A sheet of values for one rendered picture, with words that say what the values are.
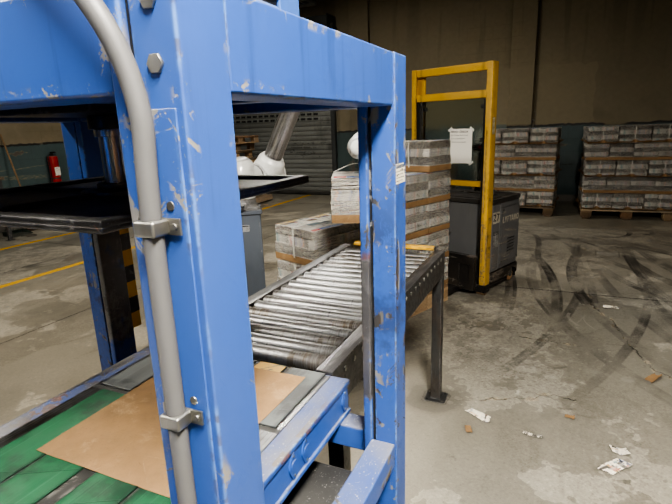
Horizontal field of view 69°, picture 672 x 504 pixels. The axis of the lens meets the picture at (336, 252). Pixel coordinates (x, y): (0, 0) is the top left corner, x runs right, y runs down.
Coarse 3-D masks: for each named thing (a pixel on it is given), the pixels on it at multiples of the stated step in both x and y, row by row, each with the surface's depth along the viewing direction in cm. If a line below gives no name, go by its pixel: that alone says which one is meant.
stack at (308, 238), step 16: (416, 208) 357; (288, 224) 310; (304, 224) 308; (320, 224) 307; (336, 224) 305; (352, 224) 311; (416, 224) 359; (288, 240) 306; (304, 240) 295; (320, 240) 292; (336, 240) 302; (352, 240) 313; (416, 240) 362; (304, 256) 298; (320, 256) 295; (288, 272) 313
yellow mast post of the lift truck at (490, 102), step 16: (496, 64) 368; (496, 80) 371; (496, 96) 375; (496, 112) 379; (480, 192) 395; (480, 208) 398; (480, 224) 401; (480, 240) 403; (480, 256) 404; (480, 272) 407
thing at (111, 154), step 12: (96, 120) 88; (108, 120) 89; (96, 132) 90; (108, 132) 90; (108, 144) 91; (120, 144) 93; (108, 156) 91; (120, 156) 93; (108, 168) 92; (120, 168) 93; (108, 180) 93; (120, 180) 93
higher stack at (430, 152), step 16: (416, 144) 364; (432, 144) 359; (448, 144) 373; (416, 160) 367; (432, 160) 361; (448, 160) 376; (432, 176) 364; (448, 176) 379; (432, 192) 368; (448, 192) 383; (432, 208) 371; (448, 208) 387; (432, 224) 373; (432, 240) 377; (448, 240) 392
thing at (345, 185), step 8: (336, 176) 239; (344, 176) 238; (352, 176) 238; (336, 184) 237; (344, 184) 236; (352, 184) 236; (336, 192) 239; (344, 192) 238; (352, 192) 238; (336, 200) 240; (344, 200) 240; (352, 200) 239; (336, 208) 241; (344, 208) 241; (352, 208) 241
